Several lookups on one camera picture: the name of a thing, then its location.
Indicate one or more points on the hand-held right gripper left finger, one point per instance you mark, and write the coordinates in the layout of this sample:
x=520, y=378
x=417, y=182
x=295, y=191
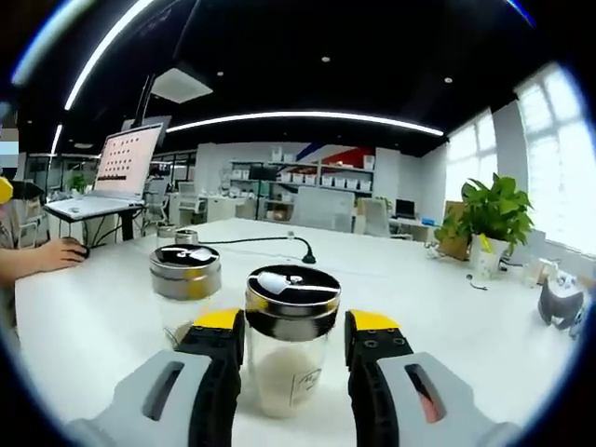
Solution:
x=214, y=396

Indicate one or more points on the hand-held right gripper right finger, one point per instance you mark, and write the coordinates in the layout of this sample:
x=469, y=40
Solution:
x=372, y=396

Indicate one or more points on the tall seasoning bottle white contents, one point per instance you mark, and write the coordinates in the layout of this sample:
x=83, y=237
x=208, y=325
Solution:
x=291, y=316

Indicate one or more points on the tall seasoning bottle brown contents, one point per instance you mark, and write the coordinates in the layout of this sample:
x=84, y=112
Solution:
x=186, y=279

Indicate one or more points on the small seasoning bottle white contents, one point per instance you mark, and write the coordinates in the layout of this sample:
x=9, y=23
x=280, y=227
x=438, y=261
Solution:
x=187, y=236

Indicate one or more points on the small seasoning bottle beige contents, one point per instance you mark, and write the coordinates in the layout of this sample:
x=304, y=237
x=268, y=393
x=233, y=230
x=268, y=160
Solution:
x=165, y=230

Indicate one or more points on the short ceiling light strip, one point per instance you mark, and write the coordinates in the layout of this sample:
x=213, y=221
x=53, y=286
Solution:
x=56, y=139

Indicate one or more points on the small background potted plant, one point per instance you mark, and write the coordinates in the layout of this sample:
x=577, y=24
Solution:
x=77, y=182

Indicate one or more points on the black computer mouse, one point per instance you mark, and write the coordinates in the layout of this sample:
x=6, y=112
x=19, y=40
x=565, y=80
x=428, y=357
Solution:
x=81, y=251

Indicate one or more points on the white laptop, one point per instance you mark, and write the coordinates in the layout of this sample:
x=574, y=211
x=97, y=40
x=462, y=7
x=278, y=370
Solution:
x=125, y=158

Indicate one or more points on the small white black clip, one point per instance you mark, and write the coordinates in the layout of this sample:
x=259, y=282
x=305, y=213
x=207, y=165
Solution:
x=477, y=284

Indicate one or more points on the small white paper bag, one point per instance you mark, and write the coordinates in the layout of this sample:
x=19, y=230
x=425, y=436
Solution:
x=484, y=263

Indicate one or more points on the white ceiling light strip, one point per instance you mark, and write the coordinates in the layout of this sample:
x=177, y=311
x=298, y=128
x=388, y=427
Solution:
x=302, y=114
x=102, y=46

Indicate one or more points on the white office chair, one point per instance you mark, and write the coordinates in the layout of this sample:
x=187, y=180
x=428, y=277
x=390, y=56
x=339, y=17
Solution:
x=188, y=202
x=372, y=216

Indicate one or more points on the brown cardboard box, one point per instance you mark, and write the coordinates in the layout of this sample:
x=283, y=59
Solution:
x=454, y=233

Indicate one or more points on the grey mesh office chair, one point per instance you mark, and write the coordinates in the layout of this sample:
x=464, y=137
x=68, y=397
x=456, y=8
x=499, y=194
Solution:
x=323, y=209

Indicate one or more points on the clear jar beige contents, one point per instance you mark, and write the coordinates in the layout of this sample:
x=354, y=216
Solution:
x=537, y=274

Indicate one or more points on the white ceiling air vent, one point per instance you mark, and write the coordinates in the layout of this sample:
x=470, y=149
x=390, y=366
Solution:
x=181, y=86

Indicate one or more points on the white handheld controller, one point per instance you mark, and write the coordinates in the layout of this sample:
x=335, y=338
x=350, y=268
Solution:
x=577, y=323

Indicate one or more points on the row of white storage bins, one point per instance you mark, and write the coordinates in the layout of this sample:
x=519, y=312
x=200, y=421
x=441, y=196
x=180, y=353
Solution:
x=326, y=181

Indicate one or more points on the green potted plant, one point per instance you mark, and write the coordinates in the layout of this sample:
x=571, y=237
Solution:
x=498, y=209

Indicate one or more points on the black monitor on pole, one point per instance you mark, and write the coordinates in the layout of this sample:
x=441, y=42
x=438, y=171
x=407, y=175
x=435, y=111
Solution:
x=263, y=172

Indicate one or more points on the white storage shelf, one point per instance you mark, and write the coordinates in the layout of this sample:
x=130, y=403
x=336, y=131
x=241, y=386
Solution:
x=320, y=172

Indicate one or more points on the window with white blinds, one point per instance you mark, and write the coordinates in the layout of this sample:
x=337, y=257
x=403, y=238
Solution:
x=470, y=163
x=563, y=158

